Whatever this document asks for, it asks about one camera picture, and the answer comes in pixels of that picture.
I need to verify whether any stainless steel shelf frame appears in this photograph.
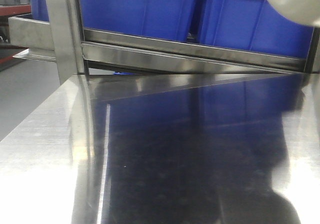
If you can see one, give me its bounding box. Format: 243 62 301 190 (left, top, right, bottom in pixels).
9 0 320 82

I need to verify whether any blue plastic crate left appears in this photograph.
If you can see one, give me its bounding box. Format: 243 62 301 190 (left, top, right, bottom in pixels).
80 0 196 42

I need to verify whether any blue plastic crate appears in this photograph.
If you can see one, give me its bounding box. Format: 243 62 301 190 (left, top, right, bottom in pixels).
80 0 196 42
197 0 314 59

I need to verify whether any blue crate far left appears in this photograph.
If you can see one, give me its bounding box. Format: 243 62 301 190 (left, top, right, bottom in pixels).
30 0 49 22

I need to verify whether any blue plastic crate right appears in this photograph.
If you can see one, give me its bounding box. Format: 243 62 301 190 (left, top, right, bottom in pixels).
197 0 314 59

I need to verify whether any red background rack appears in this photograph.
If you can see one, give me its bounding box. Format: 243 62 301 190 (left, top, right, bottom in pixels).
0 5 31 17

